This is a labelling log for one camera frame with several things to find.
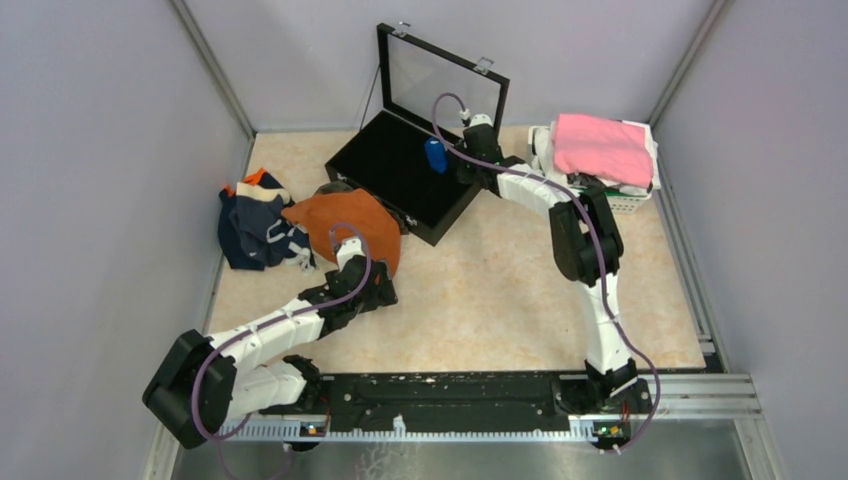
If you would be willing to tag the black display case glass lid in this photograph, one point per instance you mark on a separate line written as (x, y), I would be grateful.
(387, 156)

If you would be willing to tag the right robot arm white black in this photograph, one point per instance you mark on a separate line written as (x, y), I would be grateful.
(586, 244)

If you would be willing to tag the olive grey underwear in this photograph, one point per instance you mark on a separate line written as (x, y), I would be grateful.
(334, 187)

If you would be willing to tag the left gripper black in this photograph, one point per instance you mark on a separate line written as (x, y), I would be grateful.
(382, 293)

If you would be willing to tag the dark blue underwear cream waistband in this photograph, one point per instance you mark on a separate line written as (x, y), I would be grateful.
(264, 234)

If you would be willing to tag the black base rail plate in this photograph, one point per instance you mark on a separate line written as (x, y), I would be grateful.
(462, 402)

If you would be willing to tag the white plastic basket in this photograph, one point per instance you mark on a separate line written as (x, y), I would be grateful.
(629, 199)

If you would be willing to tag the pink folded cloth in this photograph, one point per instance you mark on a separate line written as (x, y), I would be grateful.
(607, 149)

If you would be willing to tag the orange underwear cream waistband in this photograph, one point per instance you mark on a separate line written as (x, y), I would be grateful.
(318, 214)

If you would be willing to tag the royal blue underwear white trim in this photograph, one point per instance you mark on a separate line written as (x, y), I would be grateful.
(436, 155)

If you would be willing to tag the navy underwear orange waistband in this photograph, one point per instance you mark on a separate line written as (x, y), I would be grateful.
(226, 232)

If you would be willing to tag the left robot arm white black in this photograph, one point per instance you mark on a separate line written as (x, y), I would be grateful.
(205, 381)

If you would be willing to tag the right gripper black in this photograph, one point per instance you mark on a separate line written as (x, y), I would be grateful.
(466, 178)

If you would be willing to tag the white cloths in basket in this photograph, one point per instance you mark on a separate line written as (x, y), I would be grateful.
(546, 149)

